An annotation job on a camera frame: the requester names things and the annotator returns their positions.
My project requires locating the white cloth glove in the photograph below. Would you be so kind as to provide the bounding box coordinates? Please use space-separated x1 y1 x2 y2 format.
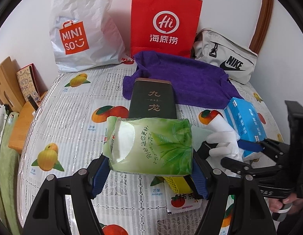
206 115 243 161

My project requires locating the blue tissue pack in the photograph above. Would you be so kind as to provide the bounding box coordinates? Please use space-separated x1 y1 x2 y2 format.
223 97 268 161

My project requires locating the yellow mesh pouch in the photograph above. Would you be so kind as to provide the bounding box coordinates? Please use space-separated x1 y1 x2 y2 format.
163 177 193 194

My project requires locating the white tomato sachet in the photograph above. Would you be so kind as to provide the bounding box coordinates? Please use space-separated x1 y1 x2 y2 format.
165 182 203 214

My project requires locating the green tissue pack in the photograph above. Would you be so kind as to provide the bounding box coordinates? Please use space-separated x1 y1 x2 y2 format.
103 116 193 176

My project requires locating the person's right hand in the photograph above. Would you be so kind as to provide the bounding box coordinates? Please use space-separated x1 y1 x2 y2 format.
268 192 303 217

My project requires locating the green cloth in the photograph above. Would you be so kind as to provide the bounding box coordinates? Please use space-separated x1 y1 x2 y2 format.
0 112 21 234

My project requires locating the fruit print tablecloth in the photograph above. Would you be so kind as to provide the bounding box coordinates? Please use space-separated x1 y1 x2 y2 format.
16 62 284 235

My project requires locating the purple towel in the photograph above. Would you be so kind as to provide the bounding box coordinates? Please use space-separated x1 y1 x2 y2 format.
122 51 242 109

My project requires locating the beige Nike waist bag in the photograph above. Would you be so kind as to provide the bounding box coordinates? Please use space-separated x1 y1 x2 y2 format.
193 28 257 84

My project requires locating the dark green tea tin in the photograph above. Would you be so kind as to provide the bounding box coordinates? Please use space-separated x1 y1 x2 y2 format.
128 78 177 119

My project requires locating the wooden chair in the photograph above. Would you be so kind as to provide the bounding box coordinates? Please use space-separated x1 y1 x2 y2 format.
0 57 34 154

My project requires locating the brown patterned box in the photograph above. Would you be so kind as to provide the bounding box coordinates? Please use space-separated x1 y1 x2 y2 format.
16 64 41 103

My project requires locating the red Haidilao paper bag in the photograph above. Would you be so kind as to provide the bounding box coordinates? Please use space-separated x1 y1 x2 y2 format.
130 0 202 58

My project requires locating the white Miniso plastic bag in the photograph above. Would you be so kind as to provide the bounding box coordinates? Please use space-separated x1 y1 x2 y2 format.
49 0 131 73

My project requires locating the brown wooden door frame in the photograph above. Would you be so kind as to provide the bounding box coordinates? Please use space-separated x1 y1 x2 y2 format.
249 0 274 54

